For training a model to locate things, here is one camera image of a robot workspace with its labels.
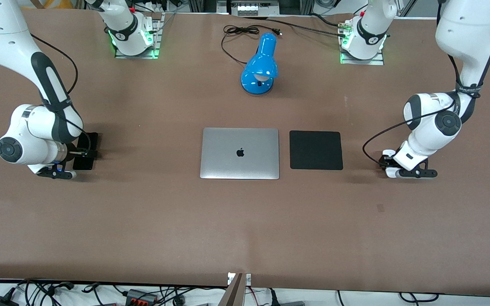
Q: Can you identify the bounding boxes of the blue desk lamp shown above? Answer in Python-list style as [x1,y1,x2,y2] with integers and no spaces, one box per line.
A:
[240,32,279,96]

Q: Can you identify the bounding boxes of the black looped cable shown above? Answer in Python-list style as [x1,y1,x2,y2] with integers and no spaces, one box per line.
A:
[398,292,440,303]

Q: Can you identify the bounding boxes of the white computer mouse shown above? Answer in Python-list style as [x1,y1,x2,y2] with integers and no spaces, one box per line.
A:
[382,150,401,179]

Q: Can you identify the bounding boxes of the black lamp power cord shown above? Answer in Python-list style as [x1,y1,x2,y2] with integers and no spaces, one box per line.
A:
[221,25,282,65]

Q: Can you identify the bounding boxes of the black power adapter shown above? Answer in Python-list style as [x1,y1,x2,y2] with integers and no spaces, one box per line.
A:
[0,288,19,306]

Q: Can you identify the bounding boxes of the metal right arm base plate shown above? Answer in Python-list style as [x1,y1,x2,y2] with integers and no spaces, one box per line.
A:
[114,13,163,60]

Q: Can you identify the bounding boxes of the grey connector block orange levers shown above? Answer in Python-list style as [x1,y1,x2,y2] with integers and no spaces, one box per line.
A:
[125,289,159,306]

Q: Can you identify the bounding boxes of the grey box with white connectors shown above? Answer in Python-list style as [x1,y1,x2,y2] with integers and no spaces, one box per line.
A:
[230,0,279,17]

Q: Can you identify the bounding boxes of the black cable cluster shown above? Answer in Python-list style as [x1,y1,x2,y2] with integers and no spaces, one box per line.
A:
[159,286,228,306]

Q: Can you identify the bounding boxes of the black tangled cable bundle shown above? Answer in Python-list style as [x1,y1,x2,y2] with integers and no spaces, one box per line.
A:
[15,278,76,306]

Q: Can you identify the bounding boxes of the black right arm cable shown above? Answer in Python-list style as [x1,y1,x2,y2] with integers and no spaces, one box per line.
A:
[30,33,93,154]

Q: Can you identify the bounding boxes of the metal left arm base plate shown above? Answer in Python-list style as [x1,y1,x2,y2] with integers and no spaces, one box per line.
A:
[339,19,385,66]

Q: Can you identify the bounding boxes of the brown table cover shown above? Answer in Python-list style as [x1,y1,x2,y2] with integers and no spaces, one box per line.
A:
[0,8,490,297]

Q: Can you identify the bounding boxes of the metal camera post bracket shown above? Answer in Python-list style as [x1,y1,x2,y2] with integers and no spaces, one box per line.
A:
[218,272,252,306]

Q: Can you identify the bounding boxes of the black cable to arm base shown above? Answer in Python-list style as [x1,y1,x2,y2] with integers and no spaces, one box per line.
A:
[243,16,350,39]

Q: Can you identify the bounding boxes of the silver closed laptop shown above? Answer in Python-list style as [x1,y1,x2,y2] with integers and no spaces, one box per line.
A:
[199,127,280,180]

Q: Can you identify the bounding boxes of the black mouse pad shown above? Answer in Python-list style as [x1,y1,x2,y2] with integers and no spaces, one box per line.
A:
[289,130,344,171]

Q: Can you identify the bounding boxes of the black smartphone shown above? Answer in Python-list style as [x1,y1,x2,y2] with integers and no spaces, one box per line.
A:
[73,132,99,171]

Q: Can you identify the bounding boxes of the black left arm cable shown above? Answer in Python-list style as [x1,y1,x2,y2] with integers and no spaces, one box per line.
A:
[362,54,462,167]

